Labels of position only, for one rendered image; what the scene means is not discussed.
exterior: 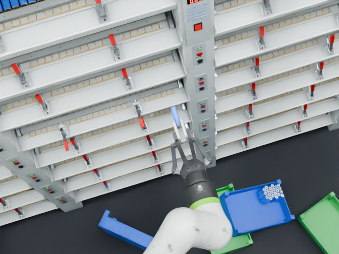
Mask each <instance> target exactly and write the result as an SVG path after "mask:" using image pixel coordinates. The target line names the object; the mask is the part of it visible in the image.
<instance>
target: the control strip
mask: <svg viewBox="0 0 339 254"><path fill-rule="evenodd" d="M182 6H183V16H184V25H185V34H186V43H187V47H188V46H191V45H194V44H198V43H201V42H204V41H208V40H211V34H210V0H201V1H198V2H195V3H191V4H190V3H189V0H182Z"/></svg>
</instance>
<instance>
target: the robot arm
mask: <svg viewBox="0 0 339 254"><path fill-rule="evenodd" d="M180 122H181V126H182V129H183V133H184V136H185V139H186V141H189V145H190V150H191V154H192V159H191V160H187V158H186V156H185V154H184V151H183V149H182V147H181V144H180V143H181V138H180V135H179V132H178V129H177V127H176V124H175V121H173V126H174V129H175V132H174V133H173V137H174V140H175V142H174V143H173V144H171V153H172V161H173V166H172V174H173V175H176V174H178V175H180V176H181V177H182V178H183V180H184V183H185V186H186V191H185V196H186V199H187V202H188V206H189V208H186V207H180V208H176V209H173V210H172V211H170V212H169V213H168V214H167V216H166V217H165V219H164V221H163V223H162V224H161V226H160V228H159V230H158V231H157V233H156V235H155V236H154V238H153V240H152V241H151V243H150V244H149V246H148V247H147V249H146V250H145V252H144V253H143V254H186V253H187V251H188V250H189V249H190V248H192V247H196V248H201V249H206V250H210V251H217V250H221V249H223V248H224V247H226V246H227V245H228V244H229V242H230V240H231V238H232V234H233V229H232V225H231V223H230V221H229V220H228V218H227V216H226V215H225V213H224V211H223V209H222V206H221V203H220V200H219V198H218V195H217V192H216V189H215V186H214V183H213V182H210V180H209V177H208V174H207V166H208V165H209V164H212V158H211V157H210V156H208V155H207V153H206V151H205V150H204V148H203V146H202V144H201V143H200V141H199V139H198V137H197V136H195V137H192V136H191V134H190V131H189V129H188V128H187V129H185V127H184V123H183V120H182V119H180ZM193 143H195V144H196V146H197V147H198V149H199V151H200V153H201V155H202V156H203V158H204V162H205V163H203V162H201V161H200V160H198V159H197V157H196V153H195V149H194V145H193ZM176 147H177V149H178V151H179V154H180V156H181V158H182V161H183V166H182V168H181V171H179V168H178V167H177V159H176V150H175V148H176Z"/></svg>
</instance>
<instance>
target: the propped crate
mask: <svg viewBox="0 0 339 254"><path fill-rule="evenodd" d="M271 184H273V185H276V184H281V180H280V179H279V180H276V181H275V182H270V183H266V184H261V185H257V186H252V187H248V188H244V189H239V190H235V191H232V192H228V191H227V192H224V193H223V194H222V195H221V196H220V197H219V198H220V201H221V204H222V207H223V210H224V213H225V215H226V216H227V218H228V220H229V221H230V223H231V225H232V229H233V234H232V237H236V236H240V235H244V234H248V233H252V232H256V231H259V230H263V229H267V228H271V227H275V226H279V225H283V224H287V223H289V222H291V221H293V220H294V219H295V216H294V215H291V213H290V211H289V208H288V206H287V203H286V200H285V198H284V197H283V198H282V199H280V200H279V201H276V200H275V201H274V202H273V203H271V202H269V203H267V204H265V203H261V201H260V200H261V199H260V198H259V195H258V193H259V192H260V190H261V189H262V188H264V187H265V186H266V185H267V186H268V187H269V186H270V185H271Z"/></svg>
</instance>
